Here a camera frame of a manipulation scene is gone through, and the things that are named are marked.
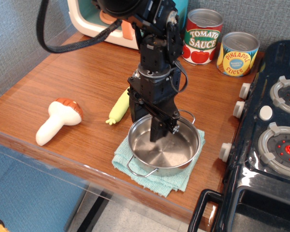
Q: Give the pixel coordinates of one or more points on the stainless steel pot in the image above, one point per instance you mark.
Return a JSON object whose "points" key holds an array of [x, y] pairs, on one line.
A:
{"points": [[168, 155]]}

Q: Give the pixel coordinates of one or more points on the light blue folded cloth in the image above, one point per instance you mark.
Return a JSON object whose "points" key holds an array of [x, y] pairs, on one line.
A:
{"points": [[162, 185]]}

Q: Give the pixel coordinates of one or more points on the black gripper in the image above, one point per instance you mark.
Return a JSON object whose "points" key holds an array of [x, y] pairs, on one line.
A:
{"points": [[152, 97]]}

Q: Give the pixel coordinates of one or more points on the tomato sauce can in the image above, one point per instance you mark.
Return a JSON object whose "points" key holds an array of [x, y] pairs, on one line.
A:
{"points": [[203, 29]]}

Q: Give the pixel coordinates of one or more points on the teal toy microwave oven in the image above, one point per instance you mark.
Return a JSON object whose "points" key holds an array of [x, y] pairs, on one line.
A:
{"points": [[90, 21]]}

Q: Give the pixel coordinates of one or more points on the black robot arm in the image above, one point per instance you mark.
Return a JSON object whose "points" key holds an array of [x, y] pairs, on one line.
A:
{"points": [[157, 30]]}

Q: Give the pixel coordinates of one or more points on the black toy stove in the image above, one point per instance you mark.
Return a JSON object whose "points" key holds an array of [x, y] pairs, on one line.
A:
{"points": [[256, 194]]}

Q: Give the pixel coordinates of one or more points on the white brown toy mushroom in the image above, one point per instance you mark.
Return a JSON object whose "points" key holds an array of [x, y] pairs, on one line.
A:
{"points": [[62, 112]]}

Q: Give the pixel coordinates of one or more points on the pineapple slices can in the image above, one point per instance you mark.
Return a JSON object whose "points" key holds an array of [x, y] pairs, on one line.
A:
{"points": [[237, 53]]}

